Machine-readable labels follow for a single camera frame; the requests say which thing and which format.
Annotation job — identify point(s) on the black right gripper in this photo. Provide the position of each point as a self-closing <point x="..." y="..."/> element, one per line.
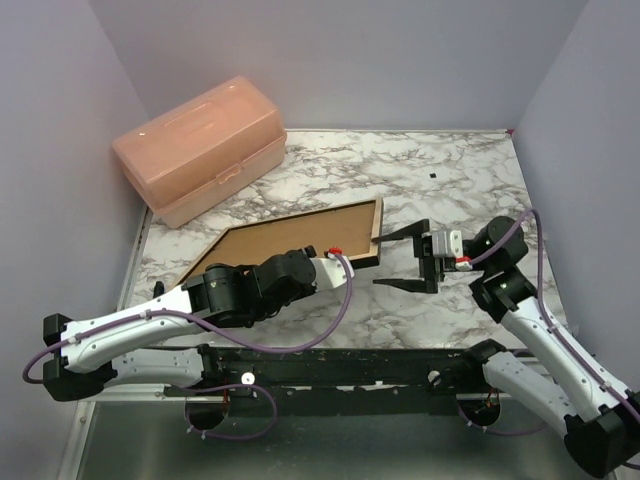
<point x="431" y="268"/>

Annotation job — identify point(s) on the wooden picture frame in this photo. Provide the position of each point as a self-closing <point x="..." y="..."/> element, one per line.
<point x="375" y="235"/>

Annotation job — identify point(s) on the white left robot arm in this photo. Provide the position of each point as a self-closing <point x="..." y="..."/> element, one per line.
<point x="94" y="354"/>

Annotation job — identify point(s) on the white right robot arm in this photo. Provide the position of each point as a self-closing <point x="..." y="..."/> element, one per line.
<point x="595" y="413"/>

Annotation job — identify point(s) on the pink plastic storage box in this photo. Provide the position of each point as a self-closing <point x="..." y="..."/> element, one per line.
<point x="190" y="159"/>

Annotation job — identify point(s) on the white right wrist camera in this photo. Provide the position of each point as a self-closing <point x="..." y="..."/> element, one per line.
<point x="448" y="250"/>

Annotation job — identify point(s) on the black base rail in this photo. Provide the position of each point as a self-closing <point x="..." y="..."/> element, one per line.
<point x="238" y="382"/>

